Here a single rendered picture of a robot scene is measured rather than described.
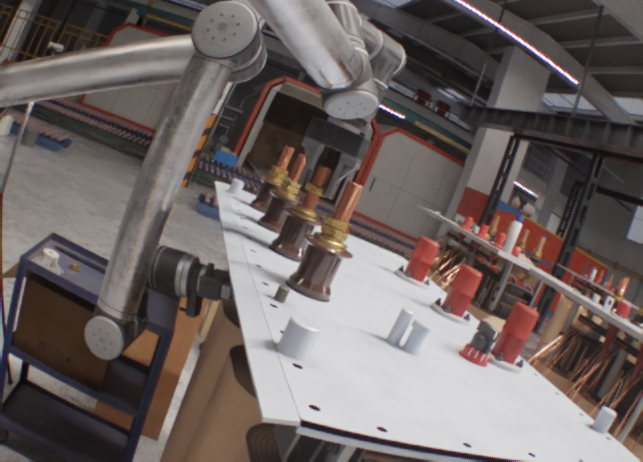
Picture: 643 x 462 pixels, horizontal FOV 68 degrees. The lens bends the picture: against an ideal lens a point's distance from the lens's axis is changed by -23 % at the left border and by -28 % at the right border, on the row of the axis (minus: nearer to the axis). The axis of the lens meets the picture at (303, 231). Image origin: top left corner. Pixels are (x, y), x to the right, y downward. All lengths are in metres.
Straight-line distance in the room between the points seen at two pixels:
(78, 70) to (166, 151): 0.46
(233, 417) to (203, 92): 0.71
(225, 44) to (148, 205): 0.37
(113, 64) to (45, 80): 0.23
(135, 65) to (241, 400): 0.86
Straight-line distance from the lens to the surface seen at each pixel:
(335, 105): 1.13
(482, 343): 1.15
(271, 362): 0.70
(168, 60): 1.49
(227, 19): 1.26
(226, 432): 1.38
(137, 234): 1.27
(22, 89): 1.67
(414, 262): 1.81
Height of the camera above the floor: 1.60
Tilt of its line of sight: 7 degrees down
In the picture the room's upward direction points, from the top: 24 degrees clockwise
